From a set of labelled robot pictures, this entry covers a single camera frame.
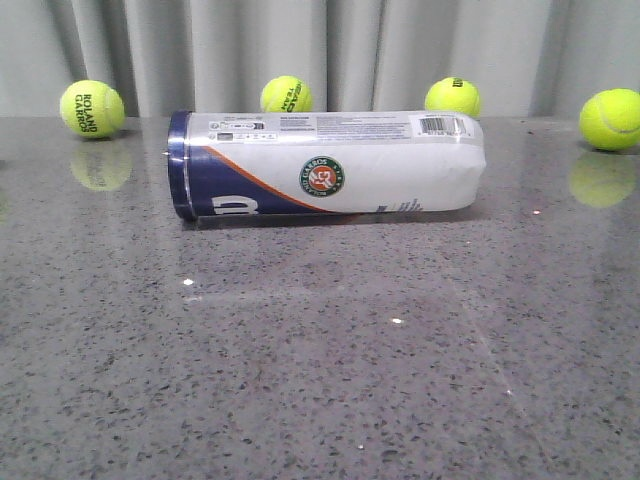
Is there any plain yellow tennis ball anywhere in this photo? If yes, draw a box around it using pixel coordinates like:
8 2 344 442
579 88 639 151

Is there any Roland Garros tennis ball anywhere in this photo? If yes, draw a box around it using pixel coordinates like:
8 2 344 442
59 80 125 139

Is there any Head Team tennis ball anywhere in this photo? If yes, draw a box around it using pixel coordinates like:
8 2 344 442
260 75 313 113

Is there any grey pleated curtain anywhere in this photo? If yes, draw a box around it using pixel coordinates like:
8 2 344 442
1 1 639 118

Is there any white blue tennis ball can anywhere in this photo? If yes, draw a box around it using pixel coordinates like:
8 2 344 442
167 111 486 221

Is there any Wilson tennis ball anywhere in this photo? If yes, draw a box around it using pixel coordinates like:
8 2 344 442
424 77 481 118

